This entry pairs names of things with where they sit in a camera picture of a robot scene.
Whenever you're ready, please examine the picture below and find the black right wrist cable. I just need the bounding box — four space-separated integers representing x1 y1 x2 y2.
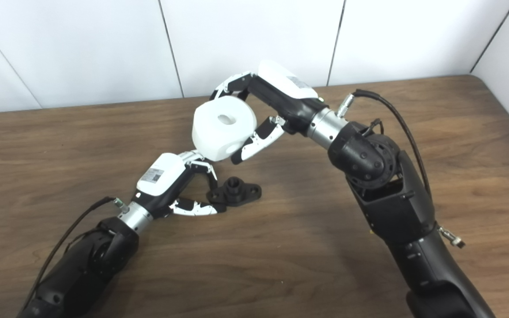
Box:
336 89 466 249

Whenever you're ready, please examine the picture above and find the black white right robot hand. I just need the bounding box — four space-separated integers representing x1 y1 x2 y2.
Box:
209 60 329 165

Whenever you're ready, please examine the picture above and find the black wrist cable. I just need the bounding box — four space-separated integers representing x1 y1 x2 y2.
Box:
20 197 130 310
336 89 466 249

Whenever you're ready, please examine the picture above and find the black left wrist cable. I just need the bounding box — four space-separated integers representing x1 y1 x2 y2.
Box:
20 197 130 310

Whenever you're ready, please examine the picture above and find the black flanged holder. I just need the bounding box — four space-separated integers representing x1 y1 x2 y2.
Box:
206 177 262 207

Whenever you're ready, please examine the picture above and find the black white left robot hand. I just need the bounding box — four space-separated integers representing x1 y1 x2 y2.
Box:
132 150 227 219

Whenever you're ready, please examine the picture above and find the round white piece with holes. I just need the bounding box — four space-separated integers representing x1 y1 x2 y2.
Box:
192 96 258 162

